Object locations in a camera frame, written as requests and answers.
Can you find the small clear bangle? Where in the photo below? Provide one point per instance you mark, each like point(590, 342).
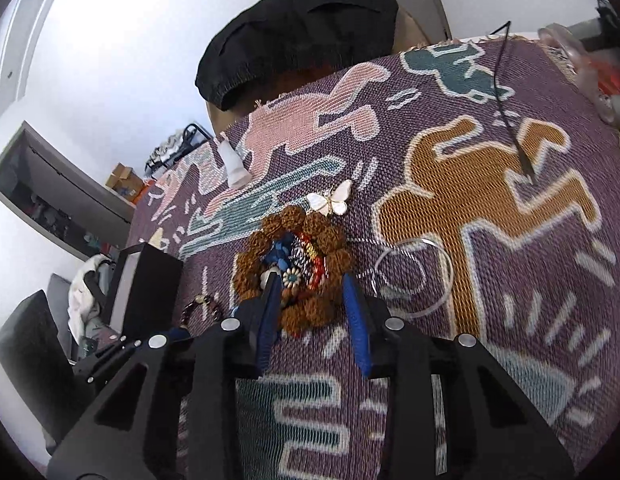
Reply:
point(377, 265)

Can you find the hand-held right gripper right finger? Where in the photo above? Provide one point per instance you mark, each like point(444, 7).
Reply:
point(355, 320)

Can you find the printed purple blanket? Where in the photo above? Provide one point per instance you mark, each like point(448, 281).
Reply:
point(440, 110)

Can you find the white cloth bag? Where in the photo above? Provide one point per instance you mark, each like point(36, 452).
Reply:
point(84, 295)

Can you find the dark grey seat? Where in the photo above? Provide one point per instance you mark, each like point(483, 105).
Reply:
point(24, 355)

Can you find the brown cardboard box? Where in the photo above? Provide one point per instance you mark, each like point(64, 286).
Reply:
point(120, 177)

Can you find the white tray with trinkets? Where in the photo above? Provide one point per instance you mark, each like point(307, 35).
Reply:
point(149, 285)

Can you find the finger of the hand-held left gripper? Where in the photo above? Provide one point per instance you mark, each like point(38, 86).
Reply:
point(107, 360)

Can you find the black cloth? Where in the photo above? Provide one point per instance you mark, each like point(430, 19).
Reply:
point(300, 35)

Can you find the large clear bangle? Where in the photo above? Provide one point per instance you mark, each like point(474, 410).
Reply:
point(447, 280)

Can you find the clear pink plastic item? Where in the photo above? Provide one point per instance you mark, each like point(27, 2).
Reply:
point(572, 55)

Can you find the white plastic strip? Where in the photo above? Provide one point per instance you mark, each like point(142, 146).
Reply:
point(234, 165)

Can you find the grey wall shelf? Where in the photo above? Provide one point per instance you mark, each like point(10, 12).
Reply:
point(49, 195)

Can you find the white flower brooch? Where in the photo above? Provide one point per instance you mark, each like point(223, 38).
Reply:
point(291, 278)

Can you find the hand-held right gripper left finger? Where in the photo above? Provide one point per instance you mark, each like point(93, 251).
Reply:
point(270, 312)

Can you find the white butterfly brooch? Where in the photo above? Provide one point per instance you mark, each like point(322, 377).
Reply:
point(340, 195)

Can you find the black shoe rack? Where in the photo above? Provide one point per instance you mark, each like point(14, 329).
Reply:
point(182, 142)

